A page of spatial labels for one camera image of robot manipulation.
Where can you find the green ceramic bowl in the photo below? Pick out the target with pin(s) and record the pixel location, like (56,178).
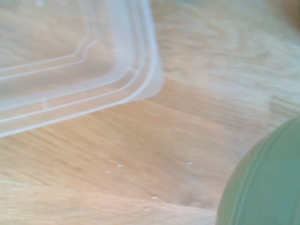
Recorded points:
(264,182)

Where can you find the clear plastic container lid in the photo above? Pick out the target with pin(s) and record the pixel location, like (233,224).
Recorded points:
(70,58)

